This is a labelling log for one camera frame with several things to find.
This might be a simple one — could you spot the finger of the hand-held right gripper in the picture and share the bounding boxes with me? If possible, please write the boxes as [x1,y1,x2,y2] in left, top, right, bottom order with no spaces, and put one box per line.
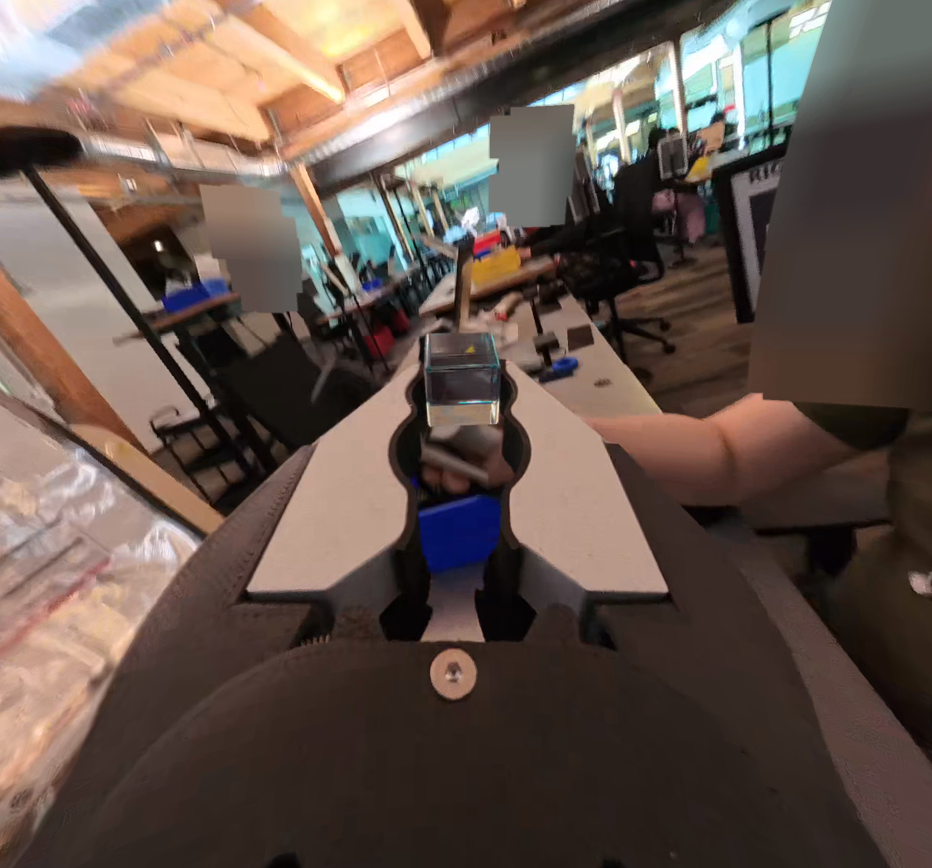
[430,425,512,455]
[421,446,498,483]

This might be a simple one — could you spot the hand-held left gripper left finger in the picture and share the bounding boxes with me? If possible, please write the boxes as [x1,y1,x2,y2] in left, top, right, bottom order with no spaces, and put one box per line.
[245,366,438,643]

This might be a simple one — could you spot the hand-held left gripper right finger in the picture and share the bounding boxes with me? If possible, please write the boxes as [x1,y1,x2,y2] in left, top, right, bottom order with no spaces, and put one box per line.
[475,360,671,643]

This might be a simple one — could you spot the clear glass cube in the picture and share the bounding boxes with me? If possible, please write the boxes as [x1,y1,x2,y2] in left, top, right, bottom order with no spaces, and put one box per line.
[422,333,503,426]

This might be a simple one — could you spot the blue plastic bin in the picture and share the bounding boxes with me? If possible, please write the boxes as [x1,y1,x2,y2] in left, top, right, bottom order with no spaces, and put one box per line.
[417,493,503,575]

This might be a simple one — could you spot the person's right forearm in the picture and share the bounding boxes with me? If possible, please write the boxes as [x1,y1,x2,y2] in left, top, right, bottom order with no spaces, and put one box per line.
[586,395,838,508]

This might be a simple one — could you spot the person's right hand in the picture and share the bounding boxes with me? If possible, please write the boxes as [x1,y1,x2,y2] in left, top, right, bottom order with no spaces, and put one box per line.
[421,456,514,496]

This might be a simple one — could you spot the black metal cart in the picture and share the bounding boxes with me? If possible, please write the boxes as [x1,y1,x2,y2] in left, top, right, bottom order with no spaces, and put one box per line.
[149,402,281,508]

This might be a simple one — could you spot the black fabric chair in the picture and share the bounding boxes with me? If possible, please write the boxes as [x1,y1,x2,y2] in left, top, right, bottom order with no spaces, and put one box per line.
[218,333,380,450]

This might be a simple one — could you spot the small yellow storage bin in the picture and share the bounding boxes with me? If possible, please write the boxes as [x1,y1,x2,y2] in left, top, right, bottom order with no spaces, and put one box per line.
[472,245,522,288]

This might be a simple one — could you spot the black office chair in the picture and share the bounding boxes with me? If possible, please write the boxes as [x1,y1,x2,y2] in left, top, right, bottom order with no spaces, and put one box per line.
[575,154,676,357]

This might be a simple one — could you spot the wooden standing desk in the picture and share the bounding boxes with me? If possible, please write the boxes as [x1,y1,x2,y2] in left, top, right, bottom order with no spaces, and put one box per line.
[113,291,243,403]

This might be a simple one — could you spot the instruction sheet sign stand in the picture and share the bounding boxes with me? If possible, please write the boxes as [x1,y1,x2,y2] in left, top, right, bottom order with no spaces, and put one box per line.
[0,380,227,774]

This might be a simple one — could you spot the small blue storage bin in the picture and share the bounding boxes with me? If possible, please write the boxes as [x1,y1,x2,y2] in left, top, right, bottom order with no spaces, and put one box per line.
[162,280,228,313]

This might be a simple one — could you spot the olive green shirt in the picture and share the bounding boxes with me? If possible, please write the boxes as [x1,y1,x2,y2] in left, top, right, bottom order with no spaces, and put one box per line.
[790,402,932,709]

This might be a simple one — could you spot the framed marker sign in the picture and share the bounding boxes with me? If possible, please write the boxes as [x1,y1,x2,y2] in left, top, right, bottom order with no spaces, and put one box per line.
[710,146,791,326]

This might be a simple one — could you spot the black floor lamp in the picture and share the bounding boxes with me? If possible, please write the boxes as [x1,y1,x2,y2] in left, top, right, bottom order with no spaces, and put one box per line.
[0,125,281,476]

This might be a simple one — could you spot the wooden support post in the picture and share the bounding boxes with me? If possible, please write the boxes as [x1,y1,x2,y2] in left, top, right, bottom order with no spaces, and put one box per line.
[0,264,147,455]

